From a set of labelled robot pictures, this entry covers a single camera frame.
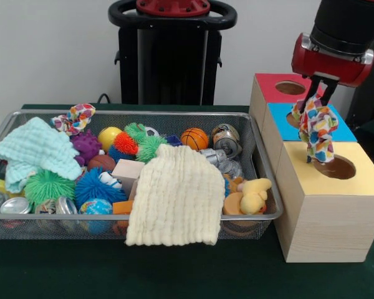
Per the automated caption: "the orange basketball toy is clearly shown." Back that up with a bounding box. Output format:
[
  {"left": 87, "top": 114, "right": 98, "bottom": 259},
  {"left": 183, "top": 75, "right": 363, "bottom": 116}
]
[{"left": 180, "top": 127, "right": 209, "bottom": 150}]

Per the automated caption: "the mint waffle cloth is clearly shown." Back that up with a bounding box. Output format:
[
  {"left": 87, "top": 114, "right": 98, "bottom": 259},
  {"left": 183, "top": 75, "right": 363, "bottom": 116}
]
[{"left": 0, "top": 116, "right": 84, "bottom": 194}]

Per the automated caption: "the black upright panel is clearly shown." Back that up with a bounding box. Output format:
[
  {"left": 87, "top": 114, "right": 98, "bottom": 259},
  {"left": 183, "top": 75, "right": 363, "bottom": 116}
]
[{"left": 345, "top": 31, "right": 374, "bottom": 125}]

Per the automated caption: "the purple knobby ball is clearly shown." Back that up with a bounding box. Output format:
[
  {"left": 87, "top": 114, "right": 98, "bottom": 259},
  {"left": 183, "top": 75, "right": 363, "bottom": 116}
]
[{"left": 70, "top": 129, "right": 103, "bottom": 166}]

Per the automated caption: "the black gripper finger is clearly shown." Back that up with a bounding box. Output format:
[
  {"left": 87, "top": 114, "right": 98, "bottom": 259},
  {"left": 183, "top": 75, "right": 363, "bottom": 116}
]
[
  {"left": 300, "top": 76, "right": 321, "bottom": 112},
  {"left": 320, "top": 80, "right": 339, "bottom": 106}
]

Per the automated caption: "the cream waffle cloth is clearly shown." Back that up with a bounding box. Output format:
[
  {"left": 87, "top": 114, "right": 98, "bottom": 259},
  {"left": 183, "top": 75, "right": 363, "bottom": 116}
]
[{"left": 124, "top": 143, "right": 226, "bottom": 247}]

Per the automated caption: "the green spiky ball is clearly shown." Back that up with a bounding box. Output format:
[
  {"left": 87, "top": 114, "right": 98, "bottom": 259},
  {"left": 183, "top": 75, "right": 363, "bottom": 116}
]
[{"left": 24, "top": 169, "right": 77, "bottom": 208}]

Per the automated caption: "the yellow plush duck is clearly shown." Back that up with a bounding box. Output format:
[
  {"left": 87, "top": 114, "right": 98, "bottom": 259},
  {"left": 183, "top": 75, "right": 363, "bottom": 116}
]
[{"left": 239, "top": 178, "right": 272, "bottom": 215}]

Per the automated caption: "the globe print ball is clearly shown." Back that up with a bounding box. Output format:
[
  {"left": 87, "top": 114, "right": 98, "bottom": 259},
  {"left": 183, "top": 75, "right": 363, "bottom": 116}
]
[{"left": 78, "top": 197, "right": 114, "bottom": 234}]

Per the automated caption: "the blue spiky ball with eyes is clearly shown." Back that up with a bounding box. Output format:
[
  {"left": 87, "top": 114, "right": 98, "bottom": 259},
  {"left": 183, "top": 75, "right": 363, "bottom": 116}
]
[{"left": 74, "top": 168, "right": 128, "bottom": 210}]

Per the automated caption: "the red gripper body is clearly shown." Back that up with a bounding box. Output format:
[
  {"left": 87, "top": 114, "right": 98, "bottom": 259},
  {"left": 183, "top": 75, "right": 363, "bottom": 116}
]
[{"left": 291, "top": 32, "right": 374, "bottom": 88}]

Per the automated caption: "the wooden box with three holes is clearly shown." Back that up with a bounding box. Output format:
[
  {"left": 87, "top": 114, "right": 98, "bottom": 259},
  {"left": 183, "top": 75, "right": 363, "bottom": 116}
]
[{"left": 248, "top": 73, "right": 374, "bottom": 263}]

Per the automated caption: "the colourful patterned cloth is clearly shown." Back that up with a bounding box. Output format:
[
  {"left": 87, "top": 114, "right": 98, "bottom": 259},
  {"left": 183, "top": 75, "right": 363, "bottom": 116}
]
[
  {"left": 291, "top": 95, "right": 338, "bottom": 165},
  {"left": 50, "top": 103, "right": 97, "bottom": 137}
]

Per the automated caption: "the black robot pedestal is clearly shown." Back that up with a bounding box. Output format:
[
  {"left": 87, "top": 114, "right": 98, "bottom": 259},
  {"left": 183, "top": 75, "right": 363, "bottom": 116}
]
[{"left": 108, "top": 0, "right": 237, "bottom": 105}]

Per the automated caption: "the shallow mesh bin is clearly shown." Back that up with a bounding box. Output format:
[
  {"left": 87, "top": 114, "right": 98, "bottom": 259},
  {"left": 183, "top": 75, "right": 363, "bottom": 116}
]
[{"left": 0, "top": 108, "right": 284, "bottom": 240}]

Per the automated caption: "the yellow ball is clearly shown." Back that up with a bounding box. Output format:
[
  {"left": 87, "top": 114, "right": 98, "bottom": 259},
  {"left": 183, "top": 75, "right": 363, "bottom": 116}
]
[{"left": 97, "top": 126, "right": 123, "bottom": 153}]

